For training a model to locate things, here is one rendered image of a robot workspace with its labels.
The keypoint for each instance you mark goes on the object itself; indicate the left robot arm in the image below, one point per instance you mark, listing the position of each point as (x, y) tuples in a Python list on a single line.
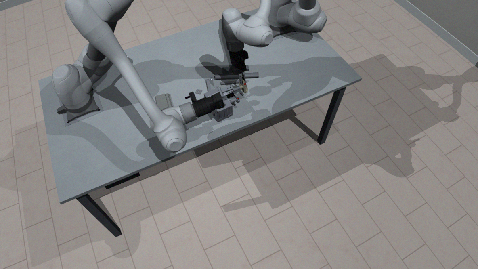
[(273, 18)]

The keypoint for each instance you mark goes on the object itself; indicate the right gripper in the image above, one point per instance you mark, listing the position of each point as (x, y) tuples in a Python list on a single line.
[(205, 105)]

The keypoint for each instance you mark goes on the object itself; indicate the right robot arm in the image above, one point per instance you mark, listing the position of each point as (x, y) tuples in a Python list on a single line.
[(96, 21)]

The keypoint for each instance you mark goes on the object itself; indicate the beige gear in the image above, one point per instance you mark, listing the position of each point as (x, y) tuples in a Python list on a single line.
[(242, 87)]

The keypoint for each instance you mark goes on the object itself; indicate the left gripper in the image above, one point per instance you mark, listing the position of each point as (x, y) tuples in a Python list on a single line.
[(237, 57)]

